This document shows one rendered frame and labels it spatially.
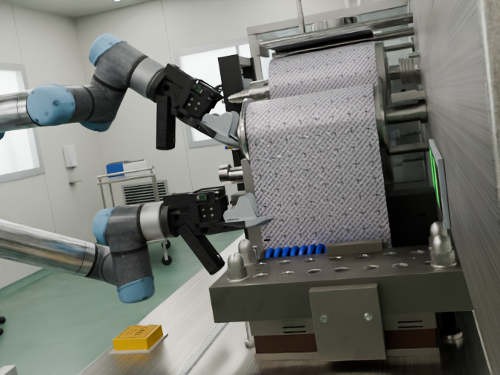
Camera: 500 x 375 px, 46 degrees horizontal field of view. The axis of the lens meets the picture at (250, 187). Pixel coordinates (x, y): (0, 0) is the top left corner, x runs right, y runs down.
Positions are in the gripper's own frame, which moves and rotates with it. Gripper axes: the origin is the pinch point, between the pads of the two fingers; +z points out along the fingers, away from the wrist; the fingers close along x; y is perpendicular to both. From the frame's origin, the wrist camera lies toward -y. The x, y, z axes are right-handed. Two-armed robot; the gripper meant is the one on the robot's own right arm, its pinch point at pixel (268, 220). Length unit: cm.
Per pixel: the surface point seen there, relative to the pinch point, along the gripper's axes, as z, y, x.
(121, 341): -27.1, -17.1, -13.5
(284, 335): 4.9, -15.0, -18.8
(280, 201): 2.9, 3.4, -0.2
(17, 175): -356, -3, 393
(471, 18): 30, 22, -82
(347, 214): 14.9, -0.3, -0.3
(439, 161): 30, 13, -45
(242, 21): -145, 126, 556
